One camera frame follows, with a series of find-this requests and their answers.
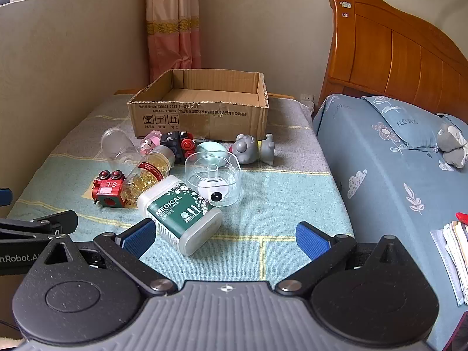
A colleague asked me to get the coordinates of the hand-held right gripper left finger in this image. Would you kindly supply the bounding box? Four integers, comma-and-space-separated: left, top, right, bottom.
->
35, 218, 178, 297

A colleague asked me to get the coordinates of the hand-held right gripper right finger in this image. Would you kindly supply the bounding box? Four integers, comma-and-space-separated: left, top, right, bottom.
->
274, 221, 417, 297

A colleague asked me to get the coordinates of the white green-label swab container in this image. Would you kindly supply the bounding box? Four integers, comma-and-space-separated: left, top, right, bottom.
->
136, 175, 223, 257

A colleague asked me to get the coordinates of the red toy car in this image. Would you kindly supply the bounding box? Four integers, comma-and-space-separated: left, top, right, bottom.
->
91, 170, 127, 208

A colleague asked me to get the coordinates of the clear plastic bottle red label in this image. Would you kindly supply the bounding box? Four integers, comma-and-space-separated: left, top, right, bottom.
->
122, 145, 177, 207

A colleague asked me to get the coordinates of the clear plastic cup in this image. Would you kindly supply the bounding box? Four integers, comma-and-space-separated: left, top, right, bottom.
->
101, 127, 141, 171

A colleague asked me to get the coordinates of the pink cartoon toy bottle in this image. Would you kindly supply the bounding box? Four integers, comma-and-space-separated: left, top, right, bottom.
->
140, 130, 162, 154

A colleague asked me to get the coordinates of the black cube toy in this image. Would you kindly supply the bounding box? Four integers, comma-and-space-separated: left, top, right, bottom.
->
160, 130, 198, 165

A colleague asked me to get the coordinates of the clear round plastic container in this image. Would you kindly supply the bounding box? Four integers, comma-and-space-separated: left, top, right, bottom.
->
185, 151, 242, 207

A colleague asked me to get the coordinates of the grey plush toy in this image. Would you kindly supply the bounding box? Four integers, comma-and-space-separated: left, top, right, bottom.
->
436, 122, 468, 169
229, 133, 276, 166

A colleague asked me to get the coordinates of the brown cardboard box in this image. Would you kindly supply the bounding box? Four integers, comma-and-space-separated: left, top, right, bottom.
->
127, 69, 270, 141

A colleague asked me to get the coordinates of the checked blanket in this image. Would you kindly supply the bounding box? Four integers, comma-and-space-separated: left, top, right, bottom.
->
7, 93, 355, 293

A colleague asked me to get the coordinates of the blue floral bed sheet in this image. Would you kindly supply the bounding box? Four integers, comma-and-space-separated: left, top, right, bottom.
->
312, 94, 468, 350

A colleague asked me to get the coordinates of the teal round toy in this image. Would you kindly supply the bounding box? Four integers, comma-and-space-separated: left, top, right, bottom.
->
195, 141, 229, 158

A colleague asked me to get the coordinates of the stack of papers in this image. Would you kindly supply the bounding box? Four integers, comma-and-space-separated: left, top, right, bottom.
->
429, 220, 468, 306

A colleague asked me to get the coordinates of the wooden table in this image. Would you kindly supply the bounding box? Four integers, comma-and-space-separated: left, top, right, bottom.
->
114, 88, 295, 100

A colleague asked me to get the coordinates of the blue floral pillow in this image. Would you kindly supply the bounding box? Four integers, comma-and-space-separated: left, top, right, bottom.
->
362, 95, 468, 152

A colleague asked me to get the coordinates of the dark maroon object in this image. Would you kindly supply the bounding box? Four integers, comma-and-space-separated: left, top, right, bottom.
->
442, 314, 468, 351

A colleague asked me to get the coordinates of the pink curtain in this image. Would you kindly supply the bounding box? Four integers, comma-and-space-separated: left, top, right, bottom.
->
145, 0, 202, 81

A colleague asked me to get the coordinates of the wooden headboard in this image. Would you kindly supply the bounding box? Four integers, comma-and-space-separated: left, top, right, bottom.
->
319, 0, 468, 125

